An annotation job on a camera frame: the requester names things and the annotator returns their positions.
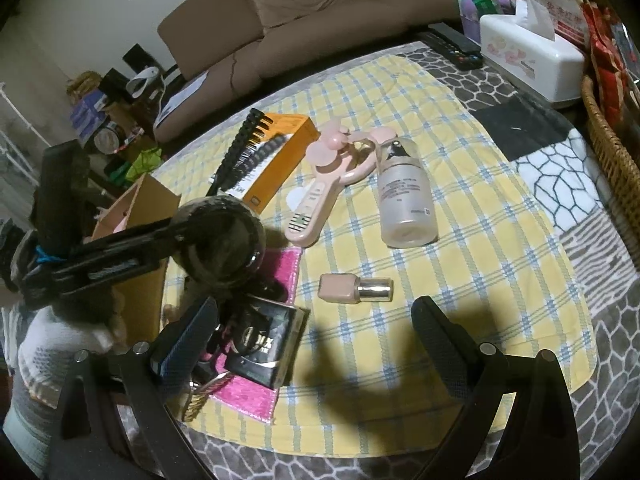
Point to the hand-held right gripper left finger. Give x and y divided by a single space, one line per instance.
187 345

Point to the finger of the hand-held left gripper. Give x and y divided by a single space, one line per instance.
125 240
115 271

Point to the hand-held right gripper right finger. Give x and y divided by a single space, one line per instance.
445 350

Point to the brown cardboard box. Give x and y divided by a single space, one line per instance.
142 300

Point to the round metal tin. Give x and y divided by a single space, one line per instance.
220 245

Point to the person's left forearm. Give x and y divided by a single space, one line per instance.
35 360

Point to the black square box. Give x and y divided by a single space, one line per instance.
265 345

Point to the green plastic bag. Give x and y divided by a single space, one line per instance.
140 162

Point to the yellow plaid cloth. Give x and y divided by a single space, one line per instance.
475 260

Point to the blue carton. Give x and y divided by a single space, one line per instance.
85 115

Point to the small beige foundation bottle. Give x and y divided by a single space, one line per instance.
340 287

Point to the pink cloth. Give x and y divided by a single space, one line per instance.
285 270

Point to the black hairbrush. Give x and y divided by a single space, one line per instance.
240 150

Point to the white paper sheet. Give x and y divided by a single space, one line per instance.
177 97

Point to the frosted glass bottle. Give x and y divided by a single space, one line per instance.
405 195

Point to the pink handheld fan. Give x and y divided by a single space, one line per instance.
310 215

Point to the orange flat box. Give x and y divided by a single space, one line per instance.
295 130

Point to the wicker basket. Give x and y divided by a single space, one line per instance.
610 145

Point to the brown sofa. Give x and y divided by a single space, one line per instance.
300 25

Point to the black remote control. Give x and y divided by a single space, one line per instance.
445 52
452 37

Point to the white tissue box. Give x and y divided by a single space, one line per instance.
530 60

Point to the purple plastic container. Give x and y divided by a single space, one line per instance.
470 15

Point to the red gift bag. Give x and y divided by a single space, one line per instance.
605 35

